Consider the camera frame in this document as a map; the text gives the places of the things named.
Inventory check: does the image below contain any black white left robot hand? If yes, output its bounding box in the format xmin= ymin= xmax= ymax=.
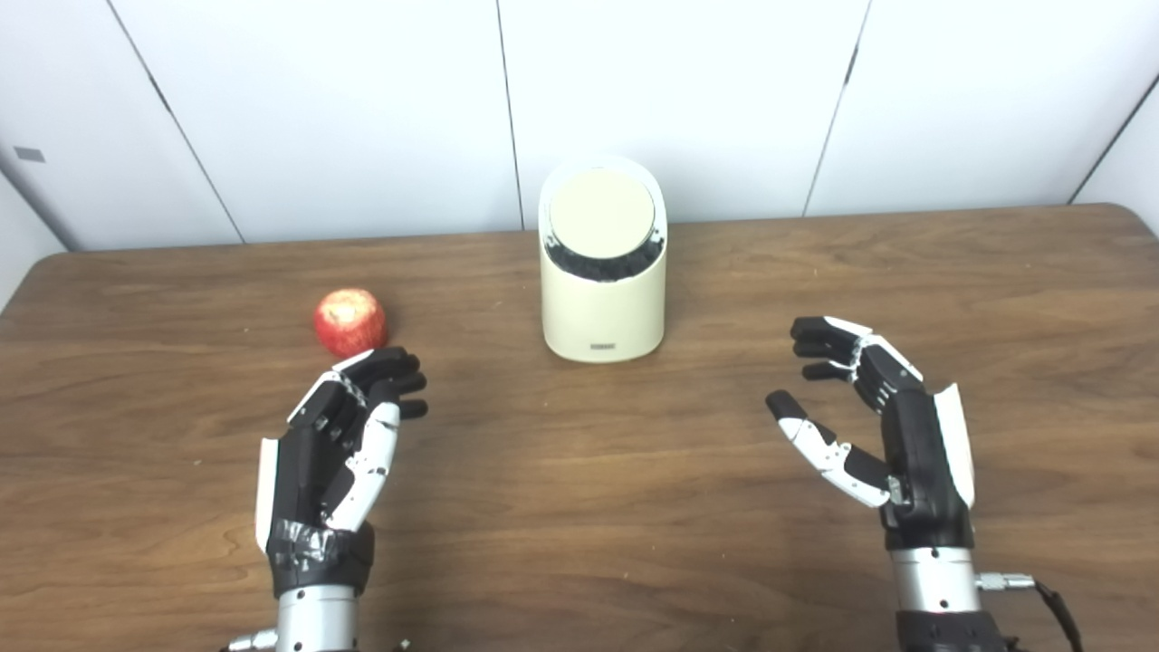
xmin=255 ymin=346 xmax=429 ymax=599

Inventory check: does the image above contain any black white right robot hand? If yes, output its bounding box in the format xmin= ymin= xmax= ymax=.
xmin=766 ymin=315 xmax=977 ymax=551

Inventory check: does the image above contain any red apple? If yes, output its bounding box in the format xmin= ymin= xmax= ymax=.
xmin=313 ymin=288 xmax=388 ymax=359

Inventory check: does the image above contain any cream-colored bin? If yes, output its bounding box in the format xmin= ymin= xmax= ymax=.
xmin=538 ymin=156 xmax=669 ymax=364

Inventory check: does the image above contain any round cream bin lid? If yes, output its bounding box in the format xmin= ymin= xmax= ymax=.
xmin=548 ymin=168 xmax=656 ymax=257

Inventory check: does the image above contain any black bin liner bag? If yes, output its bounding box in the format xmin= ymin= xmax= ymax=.
xmin=546 ymin=226 xmax=666 ymax=283

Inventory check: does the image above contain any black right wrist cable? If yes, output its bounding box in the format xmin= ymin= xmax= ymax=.
xmin=976 ymin=572 xmax=1084 ymax=652

